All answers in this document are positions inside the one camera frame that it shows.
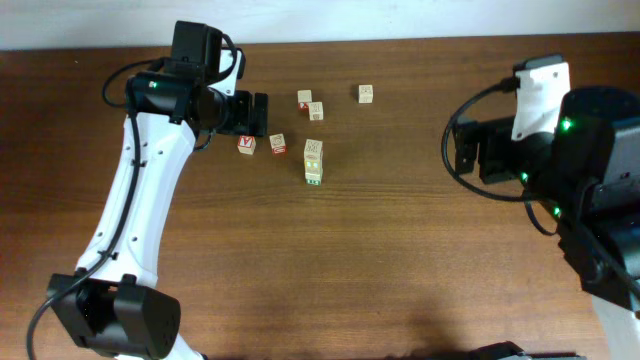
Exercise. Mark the letter K block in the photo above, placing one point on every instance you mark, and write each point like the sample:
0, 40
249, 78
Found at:
316, 111

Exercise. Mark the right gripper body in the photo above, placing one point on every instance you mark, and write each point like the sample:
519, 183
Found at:
496, 156

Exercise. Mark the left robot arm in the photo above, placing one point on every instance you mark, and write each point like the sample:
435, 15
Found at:
174, 107

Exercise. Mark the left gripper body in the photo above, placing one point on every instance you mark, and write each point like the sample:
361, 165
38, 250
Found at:
238, 115

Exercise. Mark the red letter A block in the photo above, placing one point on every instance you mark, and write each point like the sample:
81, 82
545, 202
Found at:
246, 144

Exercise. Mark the letter E block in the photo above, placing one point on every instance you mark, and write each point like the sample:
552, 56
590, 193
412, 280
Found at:
304, 98

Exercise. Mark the green letter R block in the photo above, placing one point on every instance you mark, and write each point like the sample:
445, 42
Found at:
313, 178

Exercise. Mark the wooden picture block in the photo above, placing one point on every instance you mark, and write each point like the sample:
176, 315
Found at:
313, 163

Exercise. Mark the blue letter D block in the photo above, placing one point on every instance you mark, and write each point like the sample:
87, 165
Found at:
313, 148

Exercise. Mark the far right wooden block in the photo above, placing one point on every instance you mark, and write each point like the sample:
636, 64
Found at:
365, 94

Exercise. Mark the snail picture block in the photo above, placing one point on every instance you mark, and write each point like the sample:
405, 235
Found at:
278, 144

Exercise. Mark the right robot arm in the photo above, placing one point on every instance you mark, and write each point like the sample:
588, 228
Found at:
576, 152

